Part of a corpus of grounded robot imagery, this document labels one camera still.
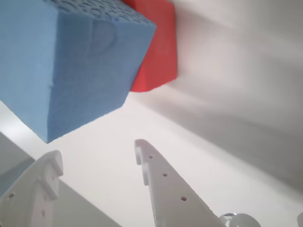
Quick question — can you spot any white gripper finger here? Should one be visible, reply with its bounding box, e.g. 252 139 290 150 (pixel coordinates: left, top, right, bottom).
134 139 226 227
0 150 64 227

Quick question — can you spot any blue foam cube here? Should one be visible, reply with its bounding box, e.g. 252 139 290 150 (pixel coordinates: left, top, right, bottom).
0 0 157 144

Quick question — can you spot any red foam cube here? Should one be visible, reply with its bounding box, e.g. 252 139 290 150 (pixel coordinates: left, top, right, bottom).
122 0 178 93

